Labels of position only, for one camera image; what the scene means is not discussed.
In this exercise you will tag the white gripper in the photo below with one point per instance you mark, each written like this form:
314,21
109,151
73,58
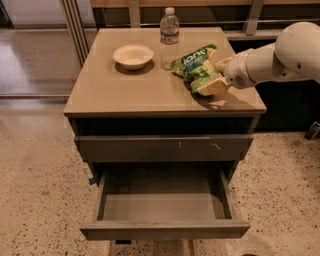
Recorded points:
236,73

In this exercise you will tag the green rice chip bag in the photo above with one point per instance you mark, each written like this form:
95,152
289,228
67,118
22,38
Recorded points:
196,67

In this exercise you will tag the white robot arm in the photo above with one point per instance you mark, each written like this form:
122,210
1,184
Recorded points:
294,56

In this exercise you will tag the grey drawer cabinet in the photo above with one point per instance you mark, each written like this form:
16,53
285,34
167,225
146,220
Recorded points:
108,100

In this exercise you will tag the closed grey top drawer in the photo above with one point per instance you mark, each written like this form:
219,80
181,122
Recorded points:
136,149

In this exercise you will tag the open middle drawer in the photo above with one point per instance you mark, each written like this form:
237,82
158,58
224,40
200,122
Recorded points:
164,204

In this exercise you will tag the clear plastic water bottle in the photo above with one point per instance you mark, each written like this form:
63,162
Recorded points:
169,38

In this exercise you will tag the white bowl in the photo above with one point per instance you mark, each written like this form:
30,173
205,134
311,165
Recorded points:
133,57

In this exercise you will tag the dark object on floor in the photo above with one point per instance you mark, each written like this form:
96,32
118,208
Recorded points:
313,131

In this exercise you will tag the blue tape piece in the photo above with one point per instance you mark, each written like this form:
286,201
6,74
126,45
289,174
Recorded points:
92,181

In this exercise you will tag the metal railing frame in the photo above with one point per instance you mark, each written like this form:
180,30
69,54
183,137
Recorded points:
246,23

